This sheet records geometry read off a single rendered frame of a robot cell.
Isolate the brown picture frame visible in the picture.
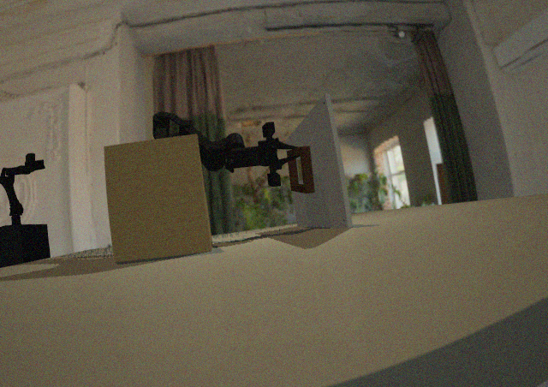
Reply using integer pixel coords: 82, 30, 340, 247
287, 146, 315, 194

